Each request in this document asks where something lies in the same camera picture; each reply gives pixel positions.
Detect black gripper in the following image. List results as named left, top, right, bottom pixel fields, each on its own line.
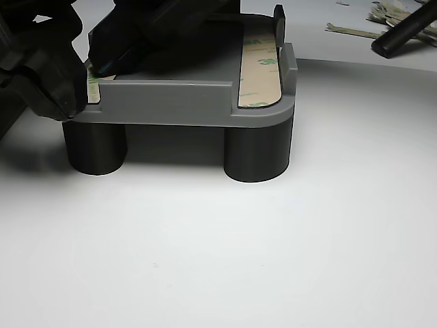
left=78, top=0, right=242, bottom=77

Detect beige printed tape liner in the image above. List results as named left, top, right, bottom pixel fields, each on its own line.
left=85, top=66, right=103, bottom=104
left=236, top=32, right=283, bottom=109

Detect grey fixture plate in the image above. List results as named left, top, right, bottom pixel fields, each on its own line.
left=68, top=12, right=298, bottom=130

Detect black cylindrical fixture leg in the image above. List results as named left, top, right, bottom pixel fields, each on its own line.
left=223, top=112, right=295, bottom=184
left=62, top=119, right=129, bottom=177

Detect long beige peeled liner strip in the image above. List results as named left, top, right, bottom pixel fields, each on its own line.
left=324, top=22, right=386, bottom=40

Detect crumpled beige liner scraps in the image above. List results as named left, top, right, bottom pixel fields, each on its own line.
left=365, top=1, right=416, bottom=27

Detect black cylindrical rod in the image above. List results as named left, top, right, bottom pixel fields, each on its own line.
left=371, top=3, right=437, bottom=59

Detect beige liner strip scrap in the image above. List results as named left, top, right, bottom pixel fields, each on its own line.
left=414, top=25, right=437, bottom=47

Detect black upright post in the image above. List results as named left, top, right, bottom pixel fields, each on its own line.
left=272, top=3, right=287, bottom=48

